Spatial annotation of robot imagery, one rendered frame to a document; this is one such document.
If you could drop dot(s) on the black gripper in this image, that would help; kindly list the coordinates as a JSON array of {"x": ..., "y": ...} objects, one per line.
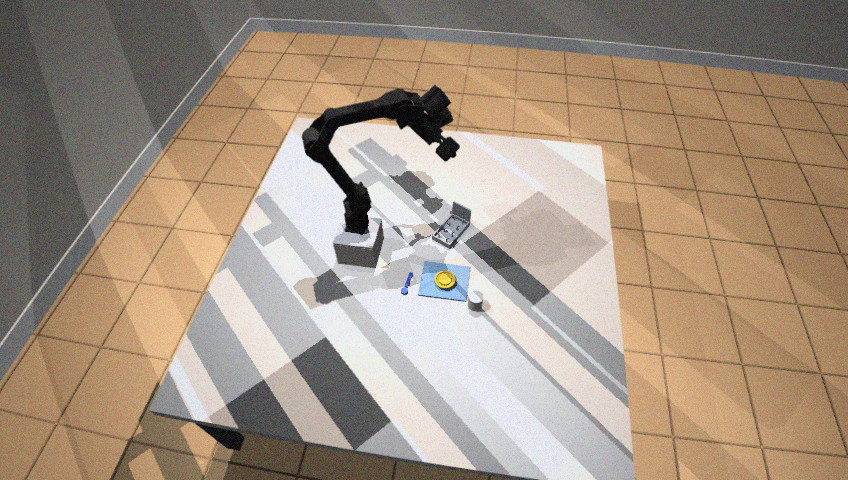
[{"x": 447, "y": 148}]

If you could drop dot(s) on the grey dish rack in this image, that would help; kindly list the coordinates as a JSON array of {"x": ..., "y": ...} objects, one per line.
[{"x": 454, "y": 226}]

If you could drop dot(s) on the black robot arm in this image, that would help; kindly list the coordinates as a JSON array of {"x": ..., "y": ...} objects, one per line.
[{"x": 394, "y": 104}]

